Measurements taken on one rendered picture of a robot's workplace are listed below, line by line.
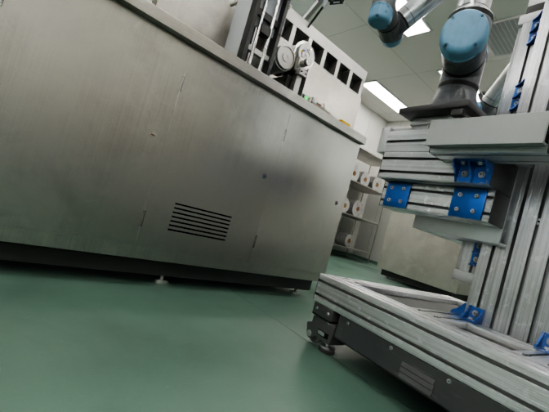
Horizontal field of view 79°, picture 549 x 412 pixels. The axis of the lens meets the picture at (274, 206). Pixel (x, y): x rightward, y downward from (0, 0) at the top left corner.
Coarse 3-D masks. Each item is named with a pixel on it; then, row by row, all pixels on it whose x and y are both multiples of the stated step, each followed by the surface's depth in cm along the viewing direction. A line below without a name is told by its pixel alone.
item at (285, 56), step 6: (282, 48) 172; (288, 48) 174; (276, 54) 170; (282, 54) 172; (288, 54) 174; (294, 54) 176; (276, 60) 172; (282, 60) 173; (288, 60) 175; (294, 60) 177; (282, 66) 173; (288, 66) 176
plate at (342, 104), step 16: (192, 0) 172; (208, 0) 177; (224, 0) 183; (176, 16) 169; (192, 16) 173; (208, 16) 179; (224, 16) 184; (208, 32) 180; (224, 32) 185; (320, 80) 235; (336, 80) 244; (320, 96) 237; (336, 96) 246; (352, 96) 257; (336, 112) 249; (352, 112) 260; (352, 128) 263
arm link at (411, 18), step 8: (416, 0) 113; (424, 0) 112; (432, 0) 112; (440, 0) 113; (400, 8) 116; (408, 8) 114; (416, 8) 114; (424, 8) 114; (432, 8) 115; (400, 16) 115; (408, 16) 115; (416, 16) 115; (400, 24) 116; (408, 24) 116; (384, 32) 116; (392, 32) 116; (400, 32) 118; (384, 40) 120; (392, 40) 120; (400, 40) 122
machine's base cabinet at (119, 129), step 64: (0, 0) 84; (64, 0) 92; (0, 64) 86; (64, 64) 95; (128, 64) 105; (192, 64) 117; (0, 128) 88; (64, 128) 97; (128, 128) 107; (192, 128) 121; (256, 128) 137; (320, 128) 160; (0, 192) 90; (64, 192) 99; (128, 192) 110; (192, 192) 124; (256, 192) 142; (320, 192) 166; (0, 256) 96; (64, 256) 105; (128, 256) 114; (192, 256) 128; (256, 256) 147; (320, 256) 173
